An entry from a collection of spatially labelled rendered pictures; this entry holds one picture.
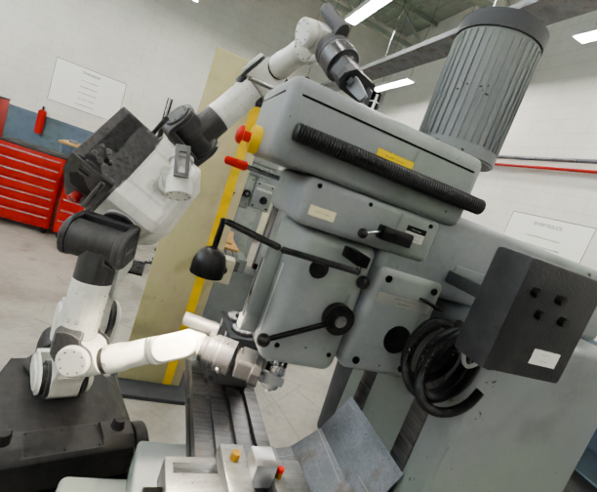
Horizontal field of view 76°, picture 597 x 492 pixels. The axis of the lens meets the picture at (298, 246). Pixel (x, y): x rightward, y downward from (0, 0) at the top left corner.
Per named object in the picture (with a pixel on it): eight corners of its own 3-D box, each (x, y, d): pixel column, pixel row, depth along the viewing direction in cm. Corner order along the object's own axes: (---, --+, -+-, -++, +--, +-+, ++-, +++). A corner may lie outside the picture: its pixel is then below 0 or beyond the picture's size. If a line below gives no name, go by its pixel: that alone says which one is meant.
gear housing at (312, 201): (294, 223, 75) (311, 174, 73) (268, 203, 98) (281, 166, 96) (426, 265, 87) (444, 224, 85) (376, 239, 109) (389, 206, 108)
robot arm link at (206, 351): (208, 373, 92) (164, 356, 92) (216, 364, 103) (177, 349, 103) (225, 328, 93) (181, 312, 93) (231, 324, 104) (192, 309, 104)
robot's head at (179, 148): (165, 186, 98) (167, 174, 92) (168, 156, 101) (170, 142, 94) (190, 189, 101) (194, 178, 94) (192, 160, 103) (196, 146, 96)
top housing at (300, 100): (265, 156, 69) (296, 67, 67) (244, 152, 94) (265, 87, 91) (460, 229, 86) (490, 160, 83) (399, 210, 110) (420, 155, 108)
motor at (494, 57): (445, 144, 83) (507, -8, 78) (397, 143, 101) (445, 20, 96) (510, 175, 90) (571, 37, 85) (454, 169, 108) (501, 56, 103)
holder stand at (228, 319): (214, 384, 134) (231, 333, 131) (207, 351, 154) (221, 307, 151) (246, 388, 138) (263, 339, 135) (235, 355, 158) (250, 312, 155)
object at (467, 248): (373, 280, 85) (407, 195, 82) (336, 253, 106) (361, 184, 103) (597, 344, 113) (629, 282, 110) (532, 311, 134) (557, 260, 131)
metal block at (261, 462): (249, 488, 85) (257, 466, 84) (243, 467, 91) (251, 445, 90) (269, 488, 87) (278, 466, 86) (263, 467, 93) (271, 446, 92)
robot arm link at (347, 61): (355, 112, 96) (335, 82, 101) (384, 83, 92) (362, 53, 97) (327, 92, 87) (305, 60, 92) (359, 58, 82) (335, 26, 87)
